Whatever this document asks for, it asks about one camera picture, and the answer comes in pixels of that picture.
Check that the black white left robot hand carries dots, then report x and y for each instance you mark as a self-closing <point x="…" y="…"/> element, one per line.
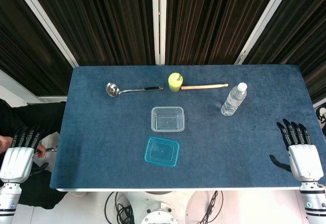
<point x="16" y="163"/>

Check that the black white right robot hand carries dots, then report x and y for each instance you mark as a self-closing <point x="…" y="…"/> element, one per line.
<point x="304" y="161"/>

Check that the blue translucent plastic lid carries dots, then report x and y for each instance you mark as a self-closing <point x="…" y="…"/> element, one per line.
<point x="162" y="152"/>

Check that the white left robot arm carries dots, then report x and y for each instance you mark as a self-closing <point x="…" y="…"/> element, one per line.
<point x="9" y="198"/>

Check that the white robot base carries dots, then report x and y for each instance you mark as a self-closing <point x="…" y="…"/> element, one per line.
<point x="152" y="201"/>

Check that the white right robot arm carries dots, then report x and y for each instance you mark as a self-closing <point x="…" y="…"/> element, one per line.
<point x="314" y="201"/>

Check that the clear plastic food container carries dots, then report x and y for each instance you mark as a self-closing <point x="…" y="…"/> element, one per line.
<point x="167" y="119"/>

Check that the black white patterned object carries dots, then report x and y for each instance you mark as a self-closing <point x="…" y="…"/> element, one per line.
<point x="321" y="117"/>

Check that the person in black clothes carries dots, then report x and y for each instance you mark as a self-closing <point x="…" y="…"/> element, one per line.
<point x="30" y="117"/>

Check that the blue velvet table cloth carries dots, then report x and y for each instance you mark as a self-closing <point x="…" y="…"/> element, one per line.
<point x="229" y="152"/>

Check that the clear plastic water bottle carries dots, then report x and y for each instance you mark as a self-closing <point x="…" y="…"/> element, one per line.
<point x="233" y="100"/>

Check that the stainless steel ladle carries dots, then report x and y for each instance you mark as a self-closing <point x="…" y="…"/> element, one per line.
<point x="112" y="89"/>

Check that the wooden drumstick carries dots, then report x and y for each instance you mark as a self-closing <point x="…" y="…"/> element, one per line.
<point x="203" y="86"/>

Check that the yellow tennis ball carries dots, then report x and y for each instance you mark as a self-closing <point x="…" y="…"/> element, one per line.
<point x="175" y="78"/>

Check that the dark brown pleated curtain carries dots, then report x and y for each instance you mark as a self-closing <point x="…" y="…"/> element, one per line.
<point x="102" y="17"/>

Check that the white frame post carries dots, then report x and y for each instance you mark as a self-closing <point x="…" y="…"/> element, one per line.
<point x="266" y="20"/>
<point x="159" y="17"/>
<point x="44" y="23"/>

